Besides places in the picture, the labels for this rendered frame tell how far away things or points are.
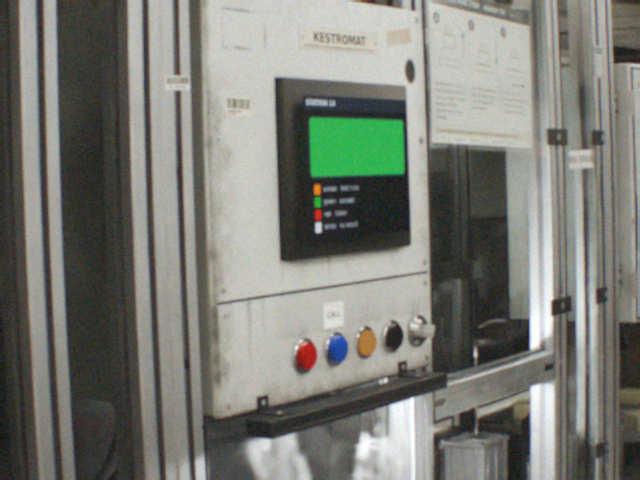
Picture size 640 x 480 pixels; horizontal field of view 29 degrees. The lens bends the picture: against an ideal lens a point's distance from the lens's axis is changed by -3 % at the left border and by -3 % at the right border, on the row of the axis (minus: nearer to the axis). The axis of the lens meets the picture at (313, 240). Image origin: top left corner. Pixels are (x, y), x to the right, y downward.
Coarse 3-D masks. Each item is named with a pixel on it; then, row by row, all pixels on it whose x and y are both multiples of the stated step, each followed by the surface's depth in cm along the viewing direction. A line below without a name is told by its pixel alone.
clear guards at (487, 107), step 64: (448, 0) 173; (512, 0) 188; (576, 0) 206; (448, 64) 172; (512, 64) 187; (576, 64) 206; (448, 128) 172; (512, 128) 187; (576, 128) 205; (448, 192) 172; (512, 192) 187; (576, 192) 205; (448, 256) 173; (512, 256) 187; (576, 256) 206; (448, 320) 173; (512, 320) 188; (576, 320) 206; (448, 384) 173; (512, 384) 188; (576, 384) 206; (256, 448) 140; (320, 448) 150; (384, 448) 161; (576, 448) 207
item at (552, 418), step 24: (408, 0) 164; (552, 0) 199; (552, 72) 198; (552, 96) 198; (552, 120) 198; (552, 168) 198; (552, 192) 198; (552, 384) 200; (432, 408) 170; (552, 408) 200; (432, 432) 170; (552, 432) 200; (432, 456) 170; (552, 456) 201
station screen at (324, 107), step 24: (312, 96) 142; (336, 96) 146; (384, 120) 154; (408, 168) 158; (312, 192) 143; (336, 192) 146; (360, 192) 150; (384, 192) 154; (408, 192) 158; (312, 216) 143; (336, 216) 146; (360, 216) 150; (384, 216) 154; (408, 216) 158; (312, 240) 143
